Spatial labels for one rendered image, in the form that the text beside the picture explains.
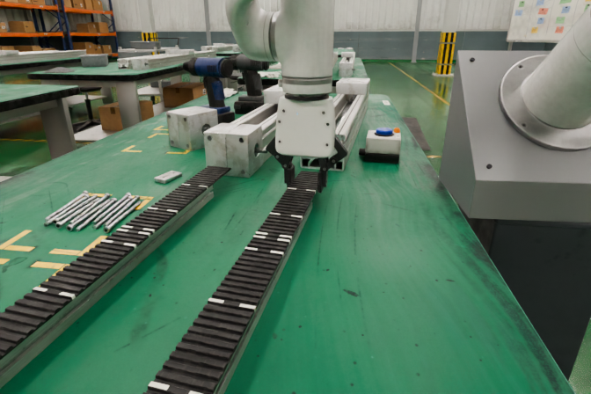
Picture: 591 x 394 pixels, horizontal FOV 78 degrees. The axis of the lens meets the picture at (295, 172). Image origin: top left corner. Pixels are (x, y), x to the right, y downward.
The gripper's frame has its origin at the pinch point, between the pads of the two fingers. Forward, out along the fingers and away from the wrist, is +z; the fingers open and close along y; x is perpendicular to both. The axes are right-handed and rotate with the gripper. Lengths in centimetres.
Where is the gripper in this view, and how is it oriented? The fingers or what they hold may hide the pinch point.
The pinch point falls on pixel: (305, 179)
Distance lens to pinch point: 67.4
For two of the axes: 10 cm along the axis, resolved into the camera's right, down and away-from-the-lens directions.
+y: 9.7, 0.9, -2.3
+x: 2.4, -3.4, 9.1
